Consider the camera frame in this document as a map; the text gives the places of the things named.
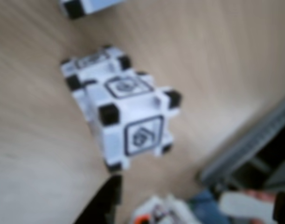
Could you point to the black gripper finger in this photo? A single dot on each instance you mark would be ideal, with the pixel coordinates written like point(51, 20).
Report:
point(105, 203)

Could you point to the white cube with stacked-squares symbol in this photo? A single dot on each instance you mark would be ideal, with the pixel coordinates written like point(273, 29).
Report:
point(133, 121)

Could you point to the white cube with crossed symbol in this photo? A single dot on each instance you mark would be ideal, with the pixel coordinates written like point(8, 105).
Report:
point(86, 5)

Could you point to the person's leg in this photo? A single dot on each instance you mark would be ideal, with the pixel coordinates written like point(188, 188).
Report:
point(207, 207)

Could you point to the white cube with lightning symbol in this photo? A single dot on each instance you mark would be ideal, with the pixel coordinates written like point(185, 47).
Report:
point(91, 65)

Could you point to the grey ribbed rail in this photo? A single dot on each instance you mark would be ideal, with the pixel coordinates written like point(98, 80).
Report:
point(247, 140)

